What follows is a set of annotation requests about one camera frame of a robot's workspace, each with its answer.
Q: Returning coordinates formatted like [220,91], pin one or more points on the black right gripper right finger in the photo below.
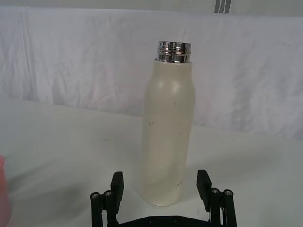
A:
[205,186]

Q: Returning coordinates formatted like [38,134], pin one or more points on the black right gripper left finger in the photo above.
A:
[117,189]

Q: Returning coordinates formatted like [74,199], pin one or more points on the white table cloth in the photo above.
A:
[66,151]

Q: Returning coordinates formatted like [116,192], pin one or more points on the cream vacuum bottle steel neck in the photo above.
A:
[166,132]

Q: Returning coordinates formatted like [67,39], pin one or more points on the pink cup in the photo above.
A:
[3,184]

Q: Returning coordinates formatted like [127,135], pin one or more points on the white curtain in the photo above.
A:
[94,61]

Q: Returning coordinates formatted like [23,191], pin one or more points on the grey striped post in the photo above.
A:
[222,6]

